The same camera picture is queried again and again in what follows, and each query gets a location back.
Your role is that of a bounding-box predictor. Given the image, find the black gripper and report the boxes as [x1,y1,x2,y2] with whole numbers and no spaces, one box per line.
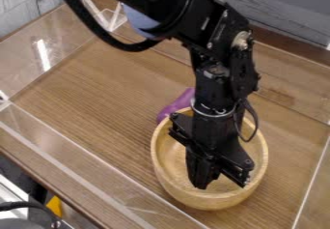
[168,106,254,189]

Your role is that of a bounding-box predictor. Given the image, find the purple toy eggplant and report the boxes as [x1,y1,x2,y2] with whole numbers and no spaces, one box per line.
[156,88,195,123]

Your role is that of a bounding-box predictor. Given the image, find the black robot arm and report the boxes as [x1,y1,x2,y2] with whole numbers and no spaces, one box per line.
[64,0,260,189]

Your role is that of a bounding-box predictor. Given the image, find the brown wooden bowl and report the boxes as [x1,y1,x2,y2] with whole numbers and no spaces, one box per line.
[151,116,268,211]

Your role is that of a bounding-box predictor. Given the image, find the yellow black device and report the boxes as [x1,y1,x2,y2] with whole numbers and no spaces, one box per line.
[45,195,74,229]

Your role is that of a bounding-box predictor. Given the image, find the clear acrylic enclosure wall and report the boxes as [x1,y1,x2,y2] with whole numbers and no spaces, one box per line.
[0,7,330,229]

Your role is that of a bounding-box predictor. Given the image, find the black cable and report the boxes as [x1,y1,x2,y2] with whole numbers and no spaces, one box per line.
[0,200,61,229]

